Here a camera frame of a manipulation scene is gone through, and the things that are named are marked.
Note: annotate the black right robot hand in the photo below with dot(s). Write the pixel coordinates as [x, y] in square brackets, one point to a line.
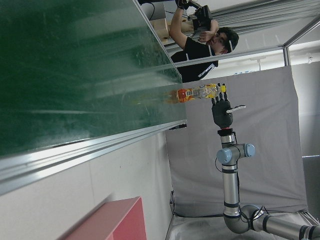
[222, 113]

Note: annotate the wooden box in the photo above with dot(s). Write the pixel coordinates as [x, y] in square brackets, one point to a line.
[160, 26]

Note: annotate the grey fabric backdrop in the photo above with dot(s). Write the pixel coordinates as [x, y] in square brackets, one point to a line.
[262, 150]

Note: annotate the aluminium cage frame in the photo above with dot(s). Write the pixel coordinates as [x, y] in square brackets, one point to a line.
[286, 55]

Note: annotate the pink plastic basket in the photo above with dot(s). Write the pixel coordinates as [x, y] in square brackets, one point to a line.
[117, 220]

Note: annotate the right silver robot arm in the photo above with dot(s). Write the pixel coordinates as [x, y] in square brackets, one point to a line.
[230, 187]

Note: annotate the orange juice bottle yellow cap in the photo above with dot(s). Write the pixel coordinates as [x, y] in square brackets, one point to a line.
[190, 93]

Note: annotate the person in black shirt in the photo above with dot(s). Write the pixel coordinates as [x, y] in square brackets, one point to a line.
[195, 50]

